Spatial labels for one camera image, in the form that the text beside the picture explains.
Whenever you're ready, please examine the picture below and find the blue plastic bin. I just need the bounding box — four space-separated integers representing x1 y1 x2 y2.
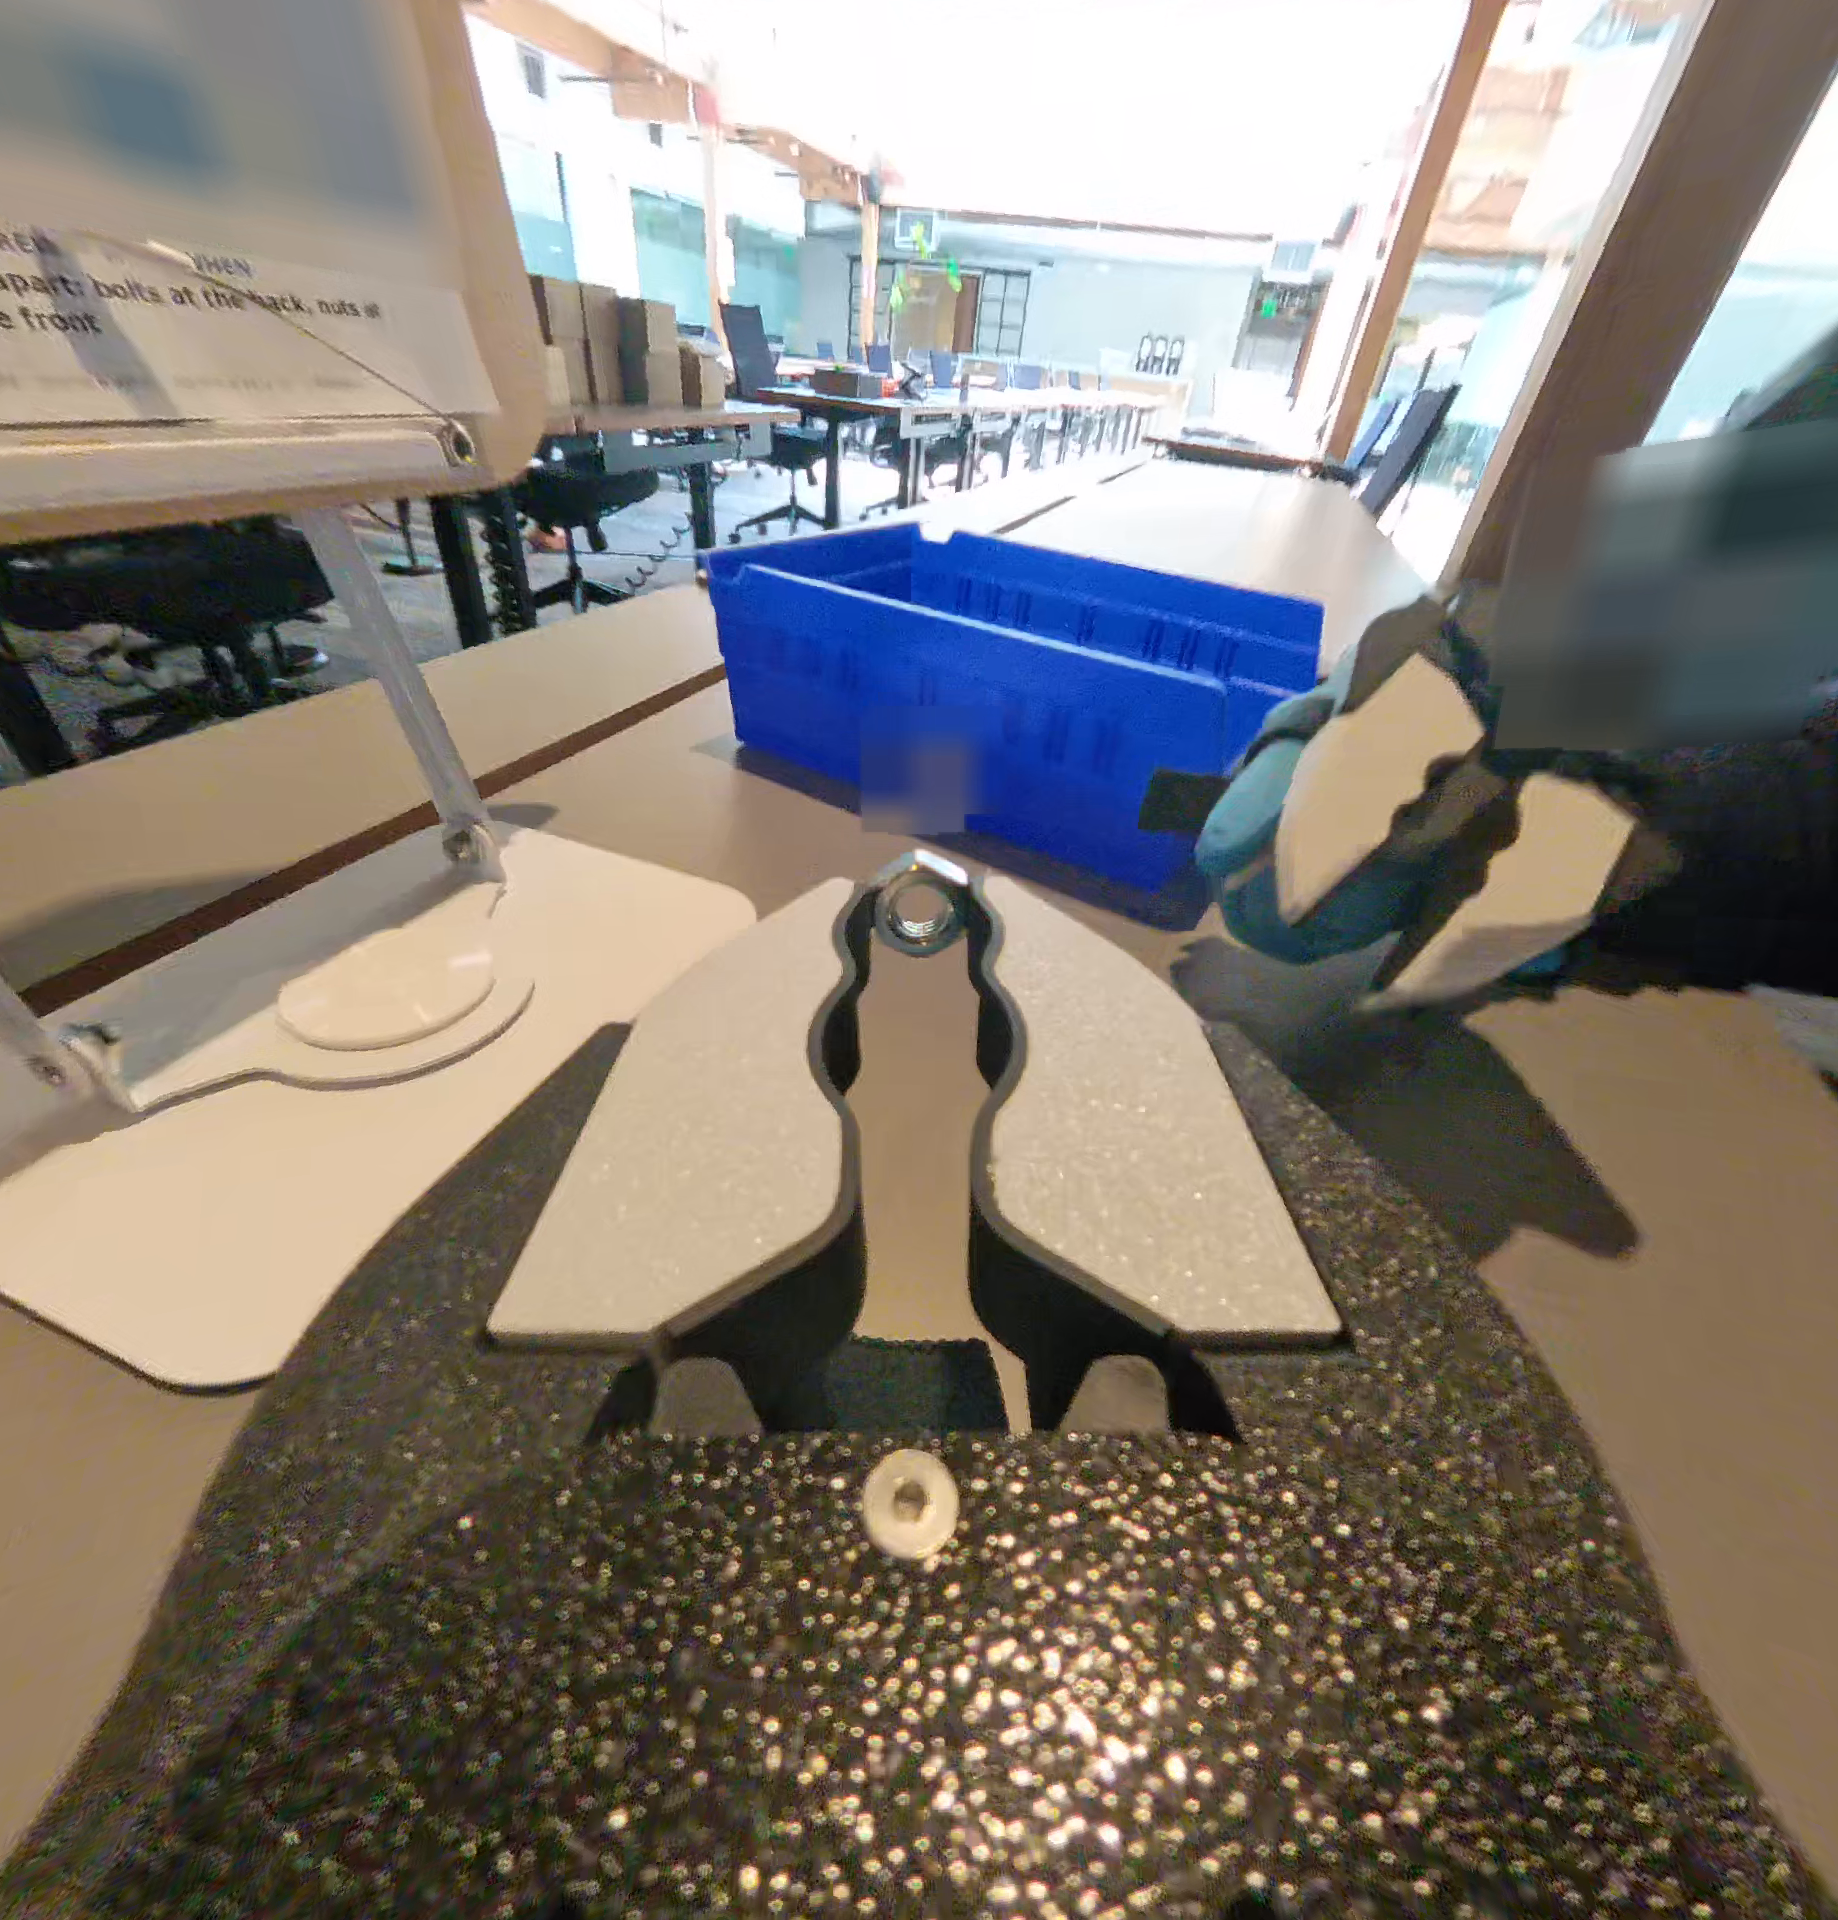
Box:
701 523 1329 893

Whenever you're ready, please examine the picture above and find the person's right hand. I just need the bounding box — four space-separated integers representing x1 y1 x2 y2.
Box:
1196 660 1476 965

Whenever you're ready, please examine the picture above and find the wide wooden column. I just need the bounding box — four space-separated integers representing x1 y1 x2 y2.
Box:
1435 0 1835 602

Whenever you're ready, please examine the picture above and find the silver hex nut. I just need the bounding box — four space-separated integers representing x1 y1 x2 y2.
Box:
867 847 972 958

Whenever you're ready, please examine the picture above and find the white sign stand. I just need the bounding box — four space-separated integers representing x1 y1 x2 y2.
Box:
0 501 759 1395

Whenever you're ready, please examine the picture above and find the stack of cardboard boxes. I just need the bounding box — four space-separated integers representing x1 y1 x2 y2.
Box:
530 275 729 412

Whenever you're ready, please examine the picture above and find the black office chair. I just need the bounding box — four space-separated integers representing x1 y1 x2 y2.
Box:
0 517 336 781
520 449 667 616
716 300 837 542

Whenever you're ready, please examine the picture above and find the slim wooden beam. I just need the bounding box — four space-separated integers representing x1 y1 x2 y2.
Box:
1321 0 1508 458

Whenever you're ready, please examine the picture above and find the blue office chair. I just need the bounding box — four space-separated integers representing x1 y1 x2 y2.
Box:
1353 388 1462 519

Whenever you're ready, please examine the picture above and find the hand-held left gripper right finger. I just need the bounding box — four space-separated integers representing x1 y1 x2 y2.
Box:
972 872 1345 1429

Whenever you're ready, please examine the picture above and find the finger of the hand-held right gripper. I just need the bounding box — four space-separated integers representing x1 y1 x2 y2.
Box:
1277 594 1490 923
1360 771 1641 1013

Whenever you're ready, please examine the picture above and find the white paper sheet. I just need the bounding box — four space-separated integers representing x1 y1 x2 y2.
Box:
0 0 502 428

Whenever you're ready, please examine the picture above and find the desk under cardboard boxes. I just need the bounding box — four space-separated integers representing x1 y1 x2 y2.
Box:
535 396 802 602

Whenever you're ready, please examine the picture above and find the long row of desks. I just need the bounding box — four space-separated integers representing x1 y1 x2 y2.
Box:
755 381 1191 512

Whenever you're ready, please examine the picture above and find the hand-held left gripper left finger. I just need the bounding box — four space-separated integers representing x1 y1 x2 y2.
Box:
487 876 871 1429

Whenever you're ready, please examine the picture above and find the wooden sign board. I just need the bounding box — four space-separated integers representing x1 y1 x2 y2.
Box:
0 0 549 548

